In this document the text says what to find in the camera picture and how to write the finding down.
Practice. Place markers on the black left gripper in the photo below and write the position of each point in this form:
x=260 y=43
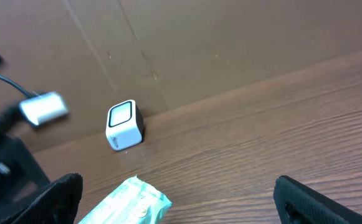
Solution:
x=17 y=165

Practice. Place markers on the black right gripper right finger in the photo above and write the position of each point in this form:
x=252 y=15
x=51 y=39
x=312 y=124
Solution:
x=297 y=203

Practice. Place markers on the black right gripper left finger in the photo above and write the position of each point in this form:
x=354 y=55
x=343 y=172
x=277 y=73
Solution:
x=56 y=202

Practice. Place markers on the light green wipes packet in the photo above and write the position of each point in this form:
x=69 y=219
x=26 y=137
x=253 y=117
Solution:
x=132 y=202

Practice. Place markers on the white barcode scanner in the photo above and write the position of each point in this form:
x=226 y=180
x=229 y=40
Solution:
x=125 y=125

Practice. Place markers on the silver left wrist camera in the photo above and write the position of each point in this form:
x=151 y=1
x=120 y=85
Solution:
x=44 y=108

